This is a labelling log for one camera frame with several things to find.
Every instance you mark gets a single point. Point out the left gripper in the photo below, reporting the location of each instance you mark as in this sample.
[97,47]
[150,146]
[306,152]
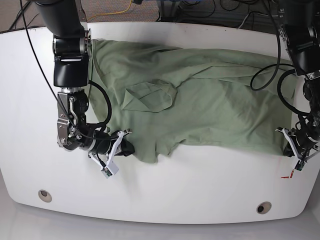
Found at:
[299,144]

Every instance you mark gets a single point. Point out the right table cable grommet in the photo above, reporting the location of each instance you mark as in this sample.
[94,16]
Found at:
[264,208]

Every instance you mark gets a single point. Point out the green polo t-shirt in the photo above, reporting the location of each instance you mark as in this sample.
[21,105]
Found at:
[169,96]

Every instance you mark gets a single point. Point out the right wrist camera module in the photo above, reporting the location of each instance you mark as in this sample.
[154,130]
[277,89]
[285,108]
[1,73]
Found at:
[109,170]

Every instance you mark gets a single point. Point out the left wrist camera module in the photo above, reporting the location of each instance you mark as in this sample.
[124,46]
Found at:
[299,165]

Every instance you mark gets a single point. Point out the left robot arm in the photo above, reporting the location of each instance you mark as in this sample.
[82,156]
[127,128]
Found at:
[299,28]

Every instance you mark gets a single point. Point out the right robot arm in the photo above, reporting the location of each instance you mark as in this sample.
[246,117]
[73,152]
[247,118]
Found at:
[71,47]

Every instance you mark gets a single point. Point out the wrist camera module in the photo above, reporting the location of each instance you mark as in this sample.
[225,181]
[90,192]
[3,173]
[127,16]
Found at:
[299,165]
[109,170]

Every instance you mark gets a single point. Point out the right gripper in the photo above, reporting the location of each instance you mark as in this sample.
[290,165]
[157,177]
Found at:
[104,151]

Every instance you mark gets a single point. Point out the table cable grommet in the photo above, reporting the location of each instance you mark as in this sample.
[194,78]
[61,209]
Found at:
[264,208]
[45,196]

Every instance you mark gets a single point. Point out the left table cable grommet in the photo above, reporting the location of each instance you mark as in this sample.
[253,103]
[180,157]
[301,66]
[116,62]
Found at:
[45,196]

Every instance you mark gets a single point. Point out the red tape rectangle marking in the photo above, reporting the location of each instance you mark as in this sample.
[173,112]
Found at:
[290,176]

